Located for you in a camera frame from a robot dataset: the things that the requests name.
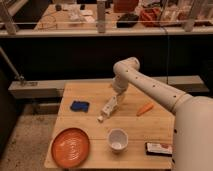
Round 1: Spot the white plastic bottle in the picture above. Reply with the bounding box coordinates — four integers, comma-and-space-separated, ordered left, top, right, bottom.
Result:
97, 96, 118, 123

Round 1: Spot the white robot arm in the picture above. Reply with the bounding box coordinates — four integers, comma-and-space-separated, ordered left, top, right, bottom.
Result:
113, 57, 213, 171

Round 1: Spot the white ceramic bowl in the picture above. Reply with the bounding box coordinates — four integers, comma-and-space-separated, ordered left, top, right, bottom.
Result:
107, 129, 128, 153

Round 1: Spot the orange carrot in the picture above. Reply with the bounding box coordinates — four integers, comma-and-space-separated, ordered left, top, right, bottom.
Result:
136, 103, 154, 117

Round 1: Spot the wooden table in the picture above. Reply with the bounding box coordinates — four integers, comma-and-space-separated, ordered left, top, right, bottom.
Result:
52, 82, 174, 170

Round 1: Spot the blue sponge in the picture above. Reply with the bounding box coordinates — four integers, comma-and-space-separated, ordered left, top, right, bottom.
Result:
70, 101, 89, 112

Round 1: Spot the black snack packet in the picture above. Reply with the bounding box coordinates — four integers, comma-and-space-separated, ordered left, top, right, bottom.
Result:
145, 142, 172, 157

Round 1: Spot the orange ribbed plate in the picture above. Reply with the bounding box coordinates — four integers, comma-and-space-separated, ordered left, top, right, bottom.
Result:
51, 128, 90, 169

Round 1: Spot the black case on shelf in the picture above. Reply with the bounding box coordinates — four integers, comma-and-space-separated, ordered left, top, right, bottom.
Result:
116, 13, 139, 28

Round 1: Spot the red basket on shelf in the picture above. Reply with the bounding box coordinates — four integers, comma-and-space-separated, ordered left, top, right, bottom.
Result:
139, 8, 161, 27

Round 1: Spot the grey metal rail bench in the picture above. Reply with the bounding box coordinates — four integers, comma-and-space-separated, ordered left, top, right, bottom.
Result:
8, 80, 67, 99

